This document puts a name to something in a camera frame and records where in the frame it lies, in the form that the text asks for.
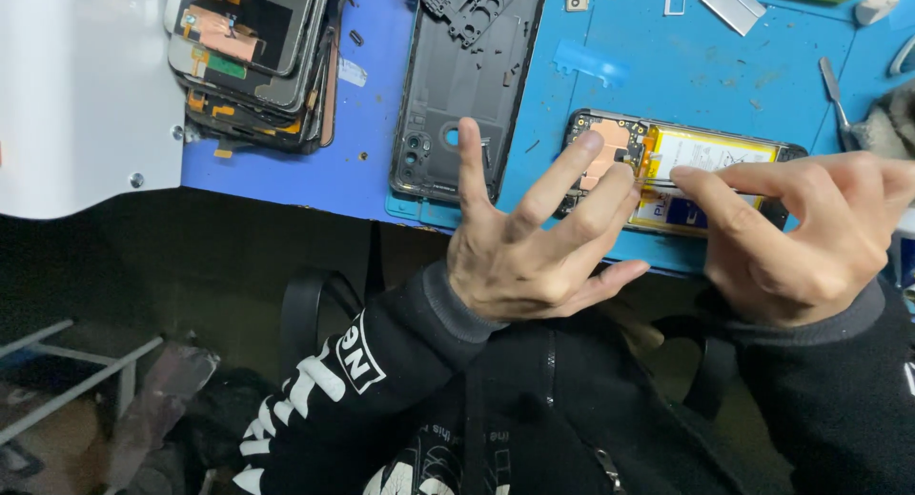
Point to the silver tweezers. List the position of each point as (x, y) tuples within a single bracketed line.
[(665, 185)]

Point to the white card tray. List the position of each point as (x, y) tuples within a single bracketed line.
[(666, 2)]

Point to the metal spudger tool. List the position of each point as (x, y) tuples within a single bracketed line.
[(835, 98)]

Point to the yellow white phone battery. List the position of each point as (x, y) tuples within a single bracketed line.
[(708, 155)]

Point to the white sticker scrap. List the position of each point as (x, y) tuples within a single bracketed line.
[(352, 72)]

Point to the black plastic inner frame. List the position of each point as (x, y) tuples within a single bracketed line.
[(468, 5)]

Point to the person's right hand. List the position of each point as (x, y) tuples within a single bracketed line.
[(829, 245)]

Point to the silver metal plate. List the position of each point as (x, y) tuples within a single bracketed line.
[(733, 5)]

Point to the black smartphone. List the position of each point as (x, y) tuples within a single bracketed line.
[(607, 134)]

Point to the stack of phone display panels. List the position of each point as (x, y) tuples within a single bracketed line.
[(250, 59)]

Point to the white triangular pick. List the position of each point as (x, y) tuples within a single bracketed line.
[(873, 9)]

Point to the scattered small black screws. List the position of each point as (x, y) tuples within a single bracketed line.
[(500, 70)]

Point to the grey furry cloth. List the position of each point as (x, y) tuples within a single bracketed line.
[(890, 123)]

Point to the person's left hand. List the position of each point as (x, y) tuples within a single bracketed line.
[(522, 266)]

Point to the crumpled plastic bag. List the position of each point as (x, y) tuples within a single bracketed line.
[(161, 402)]

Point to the blue repair mat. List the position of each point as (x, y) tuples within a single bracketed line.
[(700, 73)]

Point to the small black oval part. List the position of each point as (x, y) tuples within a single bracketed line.
[(356, 37)]

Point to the white metal frame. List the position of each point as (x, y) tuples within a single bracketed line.
[(78, 380)]

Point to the white metal casing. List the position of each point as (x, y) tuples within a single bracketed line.
[(78, 95)]

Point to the person's black printed hoodie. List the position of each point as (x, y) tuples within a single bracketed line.
[(572, 409)]

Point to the black phone back cover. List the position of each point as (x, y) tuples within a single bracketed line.
[(457, 109)]

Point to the blue plastic film strip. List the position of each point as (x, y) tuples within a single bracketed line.
[(590, 63)]

